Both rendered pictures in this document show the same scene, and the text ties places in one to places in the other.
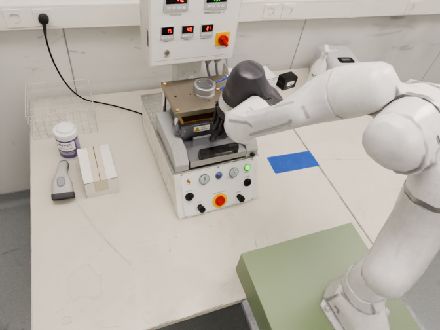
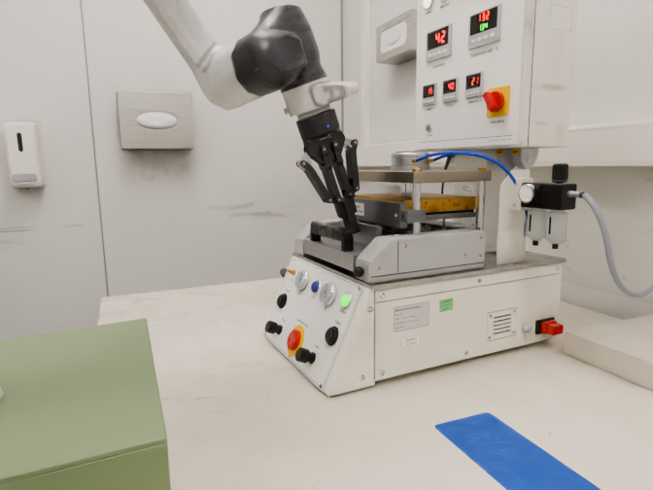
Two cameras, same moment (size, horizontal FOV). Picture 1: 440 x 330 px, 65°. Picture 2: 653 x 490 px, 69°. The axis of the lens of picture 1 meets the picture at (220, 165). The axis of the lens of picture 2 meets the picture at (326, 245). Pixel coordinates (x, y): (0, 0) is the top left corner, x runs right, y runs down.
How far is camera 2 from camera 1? 150 cm
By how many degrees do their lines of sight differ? 86
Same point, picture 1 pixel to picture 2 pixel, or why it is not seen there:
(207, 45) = (476, 116)
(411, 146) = not seen: outside the picture
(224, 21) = (498, 66)
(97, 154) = not seen: hidden behind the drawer
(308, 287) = (17, 369)
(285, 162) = (500, 445)
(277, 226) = (246, 426)
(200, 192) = (292, 302)
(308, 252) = (104, 368)
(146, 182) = not seen: hidden behind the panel
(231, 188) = (314, 331)
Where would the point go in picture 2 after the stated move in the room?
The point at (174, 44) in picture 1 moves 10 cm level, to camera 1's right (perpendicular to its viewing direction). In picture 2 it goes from (437, 114) to (444, 108)
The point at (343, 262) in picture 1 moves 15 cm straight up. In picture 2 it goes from (31, 414) to (14, 275)
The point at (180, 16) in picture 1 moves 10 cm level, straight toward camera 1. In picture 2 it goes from (443, 67) to (398, 66)
